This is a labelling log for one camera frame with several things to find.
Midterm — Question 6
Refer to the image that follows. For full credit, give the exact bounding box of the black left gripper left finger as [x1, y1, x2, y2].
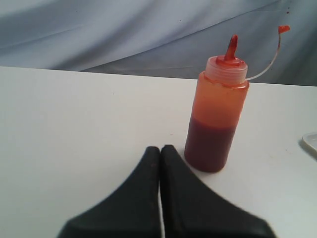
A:
[58, 146, 161, 238]

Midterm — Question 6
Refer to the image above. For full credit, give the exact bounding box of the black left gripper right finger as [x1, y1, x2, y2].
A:
[160, 145, 276, 238]

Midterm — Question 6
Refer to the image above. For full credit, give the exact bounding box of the red sauce squeeze bottle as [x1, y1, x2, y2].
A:
[184, 24, 291, 173]

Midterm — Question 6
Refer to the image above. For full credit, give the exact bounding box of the white rectangular plastic tray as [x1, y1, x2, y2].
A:
[301, 132, 317, 157]

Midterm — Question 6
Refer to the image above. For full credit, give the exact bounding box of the grey backdrop cloth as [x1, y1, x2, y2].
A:
[0, 0, 317, 86]

